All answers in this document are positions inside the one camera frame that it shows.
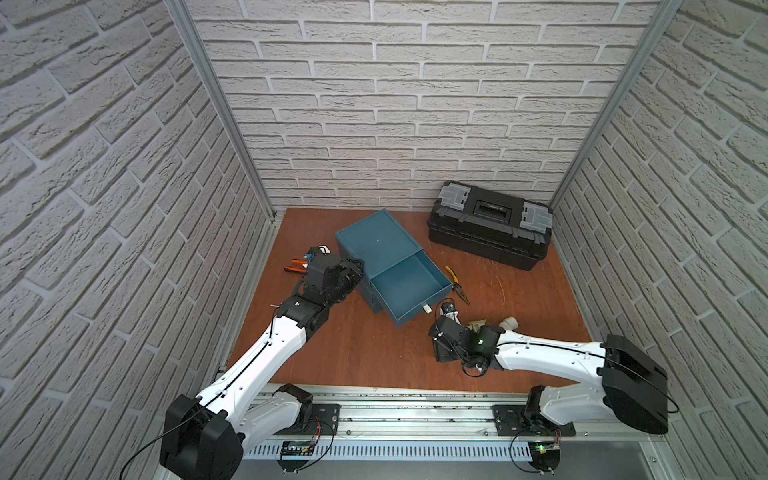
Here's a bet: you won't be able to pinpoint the teal top drawer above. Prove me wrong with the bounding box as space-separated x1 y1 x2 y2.
371 251 452 327

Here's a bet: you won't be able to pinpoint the corner aluminium profile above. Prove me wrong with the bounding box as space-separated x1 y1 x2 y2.
166 0 277 222
549 0 684 209

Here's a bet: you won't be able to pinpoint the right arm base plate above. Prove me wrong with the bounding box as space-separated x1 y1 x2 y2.
491 405 576 437

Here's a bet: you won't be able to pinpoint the teal drawer cabinet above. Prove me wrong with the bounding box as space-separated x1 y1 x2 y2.
335 210 423 284

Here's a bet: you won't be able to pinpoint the aluminium mounting rail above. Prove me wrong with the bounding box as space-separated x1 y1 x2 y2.
239 385 649 445

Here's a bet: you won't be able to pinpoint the left corner aluminium profile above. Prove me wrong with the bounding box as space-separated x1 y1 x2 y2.
166 0 277 222

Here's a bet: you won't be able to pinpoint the orange handled pipe wrench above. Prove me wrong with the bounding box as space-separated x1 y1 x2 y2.
284 258 309 274

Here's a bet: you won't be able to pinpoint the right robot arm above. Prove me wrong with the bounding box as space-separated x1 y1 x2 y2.
429 311 672 435

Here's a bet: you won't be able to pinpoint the controller board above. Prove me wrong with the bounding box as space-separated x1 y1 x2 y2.
528 442 561 474
277 440 316 473

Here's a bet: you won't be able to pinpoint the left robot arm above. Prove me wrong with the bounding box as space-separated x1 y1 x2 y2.
159 246 364 479

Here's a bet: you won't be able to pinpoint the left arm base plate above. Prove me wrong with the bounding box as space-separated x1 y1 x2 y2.
277 403 341 437

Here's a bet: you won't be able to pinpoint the yellow handled pliers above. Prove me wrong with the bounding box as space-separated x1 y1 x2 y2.
445 266 470 305

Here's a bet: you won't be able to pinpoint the left controller board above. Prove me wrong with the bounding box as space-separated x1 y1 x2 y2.
277 440 316 473

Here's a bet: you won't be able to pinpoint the black plastic toolbox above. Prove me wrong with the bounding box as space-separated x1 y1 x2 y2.
427 181 553 271

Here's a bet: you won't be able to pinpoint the right corner aluminium profile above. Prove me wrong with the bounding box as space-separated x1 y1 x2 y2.
549 0 684 209

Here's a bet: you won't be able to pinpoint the right controller board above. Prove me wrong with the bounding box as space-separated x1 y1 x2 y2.
528 442 561 474

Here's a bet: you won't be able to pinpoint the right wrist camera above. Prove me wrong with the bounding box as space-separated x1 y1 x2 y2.
440 301 460 324

